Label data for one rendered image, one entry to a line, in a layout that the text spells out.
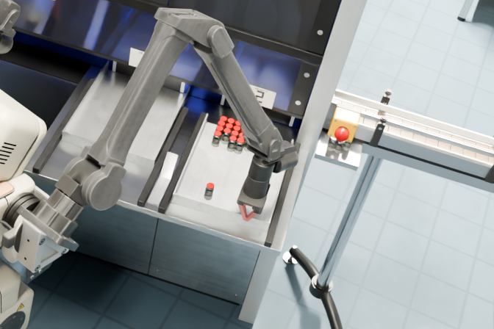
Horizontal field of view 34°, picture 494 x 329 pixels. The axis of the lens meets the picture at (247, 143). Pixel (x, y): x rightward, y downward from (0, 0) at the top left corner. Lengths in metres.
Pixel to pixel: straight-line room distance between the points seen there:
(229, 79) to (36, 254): 0.54
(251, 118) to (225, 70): 0.17
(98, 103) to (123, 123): 0.77
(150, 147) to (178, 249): 0.64
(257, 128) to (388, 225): 1.72
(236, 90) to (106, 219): 1.16
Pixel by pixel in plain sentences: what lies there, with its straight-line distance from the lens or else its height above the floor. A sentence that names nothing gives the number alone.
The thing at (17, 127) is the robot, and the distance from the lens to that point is 1.61.
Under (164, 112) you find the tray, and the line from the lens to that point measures 2.39.
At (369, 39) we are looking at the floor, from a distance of 4.54.
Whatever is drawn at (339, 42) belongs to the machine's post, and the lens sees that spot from 2.15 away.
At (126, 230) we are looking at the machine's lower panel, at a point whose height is 0.28.
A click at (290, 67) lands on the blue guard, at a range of 2.22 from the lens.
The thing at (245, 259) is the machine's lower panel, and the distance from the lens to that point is 2.78.
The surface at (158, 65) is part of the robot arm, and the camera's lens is 1.63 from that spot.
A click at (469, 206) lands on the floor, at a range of 3.79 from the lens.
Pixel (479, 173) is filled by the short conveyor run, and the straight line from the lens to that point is 2.52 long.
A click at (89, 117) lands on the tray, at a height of 0.88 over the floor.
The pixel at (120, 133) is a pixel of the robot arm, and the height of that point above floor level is 1.34.
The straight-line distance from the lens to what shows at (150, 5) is 2.23.
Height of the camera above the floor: 2.46
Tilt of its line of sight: 42 degrees down
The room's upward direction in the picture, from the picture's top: 15 degrees clockwise
